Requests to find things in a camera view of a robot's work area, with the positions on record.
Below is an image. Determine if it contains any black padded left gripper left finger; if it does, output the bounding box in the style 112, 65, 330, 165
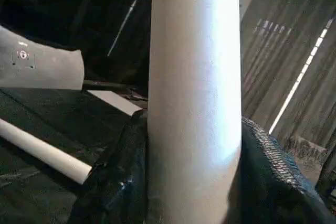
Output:
70, 110, 149, 224

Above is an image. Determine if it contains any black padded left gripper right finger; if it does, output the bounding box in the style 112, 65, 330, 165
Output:
228, 115, 336, 224

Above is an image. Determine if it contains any white plastic table leg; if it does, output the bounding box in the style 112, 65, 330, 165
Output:
0, 118, 93, 185
145, 0, 243, 224

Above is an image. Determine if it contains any white flat board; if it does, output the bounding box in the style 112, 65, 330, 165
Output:
86, 90, 144, 117

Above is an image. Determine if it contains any black work mat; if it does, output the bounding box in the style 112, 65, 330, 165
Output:
0, 87, 148, 224

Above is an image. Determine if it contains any grey cushion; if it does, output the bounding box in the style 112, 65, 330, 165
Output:
0, 23, 85, 91

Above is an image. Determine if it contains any brown curtain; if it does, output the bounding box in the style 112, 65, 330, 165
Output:
240, 0, 336, 156

